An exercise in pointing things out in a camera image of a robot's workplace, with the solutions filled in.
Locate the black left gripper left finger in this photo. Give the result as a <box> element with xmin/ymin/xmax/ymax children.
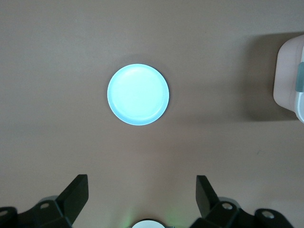
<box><xmin>0</xmin><ymin>174</ymin><xmax>90</xmax><ymax>228</ymax></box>

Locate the brown table cover mat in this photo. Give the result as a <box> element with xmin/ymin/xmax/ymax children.
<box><xmin>0</xmin><ymin>0</ymin><xmax>304</xmax><ymax>228</ymax></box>

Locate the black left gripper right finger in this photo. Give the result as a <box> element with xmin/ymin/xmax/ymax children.
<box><xmin>190</xmin><ymin>175</ymin><xmax>294</xmax><ymax>228</ymax></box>

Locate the light blue round plate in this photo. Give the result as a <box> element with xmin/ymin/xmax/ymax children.
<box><xmin>106</xmin><ymin>63</ymin><xmax>171</xmax><ymax>126</ymax></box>

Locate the pink box with white lid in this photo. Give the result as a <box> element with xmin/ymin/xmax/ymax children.
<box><xmin>273</xmin><ymin>34</ymin><xmax>304</xmax><ymax>123</ymax></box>

